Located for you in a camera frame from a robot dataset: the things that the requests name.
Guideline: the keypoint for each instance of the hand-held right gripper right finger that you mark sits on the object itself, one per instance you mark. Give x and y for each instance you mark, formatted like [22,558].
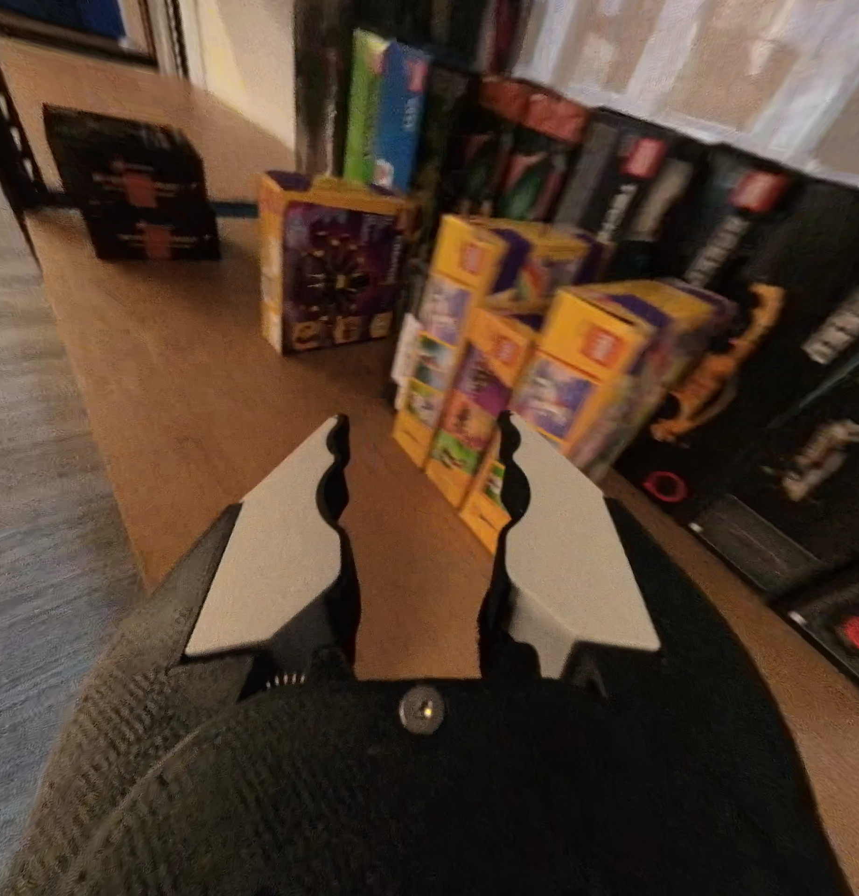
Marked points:
[576,567]

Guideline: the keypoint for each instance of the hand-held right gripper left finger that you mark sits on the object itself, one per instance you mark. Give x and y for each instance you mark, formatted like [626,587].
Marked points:
[268,574]

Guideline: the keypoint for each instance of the black metal rack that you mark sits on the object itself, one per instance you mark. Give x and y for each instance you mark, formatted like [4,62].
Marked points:
[3,133]

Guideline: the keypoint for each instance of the black toy box red print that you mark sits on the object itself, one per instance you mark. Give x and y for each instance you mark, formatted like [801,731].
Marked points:
[849,637]

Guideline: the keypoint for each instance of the purple toy box yellow lid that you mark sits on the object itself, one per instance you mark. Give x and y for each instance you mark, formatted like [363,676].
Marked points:
[331,266]

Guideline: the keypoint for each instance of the blue rack beam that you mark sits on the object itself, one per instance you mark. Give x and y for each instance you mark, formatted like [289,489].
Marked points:
[233,207]

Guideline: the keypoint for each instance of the row of black toy boxes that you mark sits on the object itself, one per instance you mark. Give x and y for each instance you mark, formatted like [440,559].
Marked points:
[639,182]

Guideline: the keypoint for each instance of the blue toy box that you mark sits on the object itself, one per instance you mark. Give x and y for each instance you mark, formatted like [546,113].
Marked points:
[404,119]

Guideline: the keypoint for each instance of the green toy box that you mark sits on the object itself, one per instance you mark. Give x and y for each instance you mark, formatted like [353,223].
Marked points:
[359,105]

